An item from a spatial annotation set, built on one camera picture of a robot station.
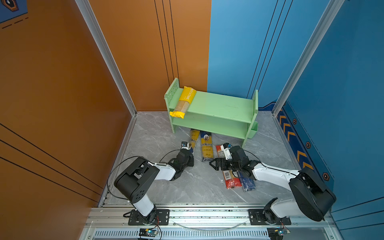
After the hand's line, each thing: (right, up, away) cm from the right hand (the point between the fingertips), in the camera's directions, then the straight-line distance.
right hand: (214, 163), depth 87 cm
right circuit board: (+28, -29, -16) cm, 44 cm away
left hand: (-14, +4, +8) cm, 16 cm away
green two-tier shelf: (+7, +27, -5) cm, 28 cm away
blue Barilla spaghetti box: (+17, -10, -6) cm, 21 cm away
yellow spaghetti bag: (-16, +40, +2) cm, 43 cm away
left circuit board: (-34, -29, -16) cm, 48 cm away
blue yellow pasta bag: (-4, +9, +10) cm, 14 cm away
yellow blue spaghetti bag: (-12, +16, +15) cm, 25 cm away
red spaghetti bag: (+9, -7, -4) cm, 12 cm away
